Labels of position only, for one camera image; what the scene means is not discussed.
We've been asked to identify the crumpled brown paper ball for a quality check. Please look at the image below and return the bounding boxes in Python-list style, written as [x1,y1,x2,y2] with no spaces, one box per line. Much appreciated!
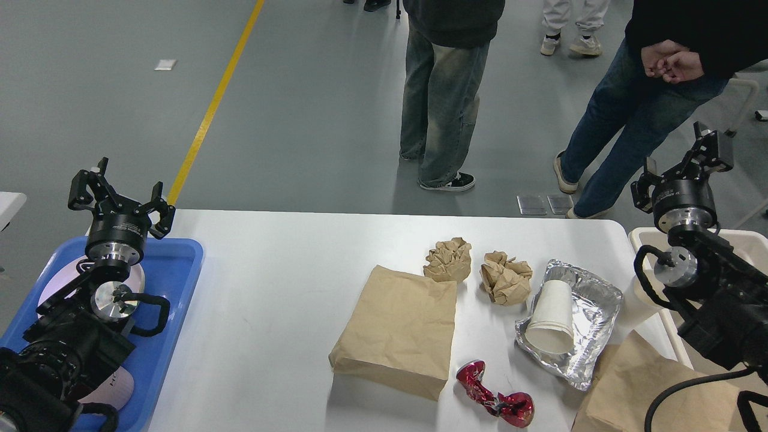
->
[480,251,533,306]
[423,238,472,283]

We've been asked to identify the white paper cup lying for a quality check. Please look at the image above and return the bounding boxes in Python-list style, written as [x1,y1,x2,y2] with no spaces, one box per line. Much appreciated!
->
[526,280,574,355]

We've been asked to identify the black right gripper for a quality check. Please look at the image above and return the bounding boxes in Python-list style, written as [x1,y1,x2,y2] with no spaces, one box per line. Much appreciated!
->
[630,121,734,233]

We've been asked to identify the pink plate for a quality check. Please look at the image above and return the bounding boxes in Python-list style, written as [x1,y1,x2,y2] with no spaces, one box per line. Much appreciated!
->
[38,256,145,322]

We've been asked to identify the white office chair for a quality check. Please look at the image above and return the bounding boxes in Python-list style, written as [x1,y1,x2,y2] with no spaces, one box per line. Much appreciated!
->
[724,60,767,137]

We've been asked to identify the person in faded jeans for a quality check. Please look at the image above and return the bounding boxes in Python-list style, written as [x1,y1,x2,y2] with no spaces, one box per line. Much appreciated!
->
[400,1,505,192]

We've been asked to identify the white side table corner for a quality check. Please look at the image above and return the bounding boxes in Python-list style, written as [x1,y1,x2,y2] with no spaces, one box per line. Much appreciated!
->
[0,191,27,232]

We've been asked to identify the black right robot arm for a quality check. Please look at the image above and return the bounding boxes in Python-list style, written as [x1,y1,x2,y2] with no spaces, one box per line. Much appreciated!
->
[631,121,767,431]

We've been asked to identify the flat brown paper bag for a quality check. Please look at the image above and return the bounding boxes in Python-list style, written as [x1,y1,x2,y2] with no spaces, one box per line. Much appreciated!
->
[329,266,457,400]

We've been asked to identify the blue plastic tray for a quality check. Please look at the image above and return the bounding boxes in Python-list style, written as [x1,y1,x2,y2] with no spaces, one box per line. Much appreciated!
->
[0,236,205,432]

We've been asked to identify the pink mug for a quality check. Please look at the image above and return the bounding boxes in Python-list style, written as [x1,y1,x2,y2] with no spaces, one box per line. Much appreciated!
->
[79,366,134,410]

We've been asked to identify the person in blue jeans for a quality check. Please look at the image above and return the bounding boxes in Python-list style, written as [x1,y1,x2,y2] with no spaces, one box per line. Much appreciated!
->
[553,1,767,219]

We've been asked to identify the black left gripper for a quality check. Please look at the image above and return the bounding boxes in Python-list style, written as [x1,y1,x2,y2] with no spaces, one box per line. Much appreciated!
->
[68,158,176,266]

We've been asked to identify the beige plastic bin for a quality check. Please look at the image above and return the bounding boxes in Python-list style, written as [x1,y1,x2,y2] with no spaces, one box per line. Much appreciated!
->
[628,227,767,372]

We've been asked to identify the crumpled red foil wrapper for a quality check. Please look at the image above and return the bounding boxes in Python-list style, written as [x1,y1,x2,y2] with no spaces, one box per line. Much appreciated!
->
[455,360,535,428]

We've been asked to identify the white paper scrap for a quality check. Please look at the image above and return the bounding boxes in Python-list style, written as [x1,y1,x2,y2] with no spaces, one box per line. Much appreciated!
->
[154,58,178,71]

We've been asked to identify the metal floor plates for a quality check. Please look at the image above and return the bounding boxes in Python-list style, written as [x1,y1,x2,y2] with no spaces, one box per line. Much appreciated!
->
[517,194,574,216]

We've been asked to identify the person in white trousers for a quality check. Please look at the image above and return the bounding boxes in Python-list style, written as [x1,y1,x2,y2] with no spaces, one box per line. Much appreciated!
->
[539,0,611,58]

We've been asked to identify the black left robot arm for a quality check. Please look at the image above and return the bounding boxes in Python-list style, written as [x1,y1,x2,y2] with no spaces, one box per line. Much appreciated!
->
[1,158,176,431]

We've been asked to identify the brown paper bag corner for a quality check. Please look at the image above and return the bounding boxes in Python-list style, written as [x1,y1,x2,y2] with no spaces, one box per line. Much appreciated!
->
[571,332,739,431]

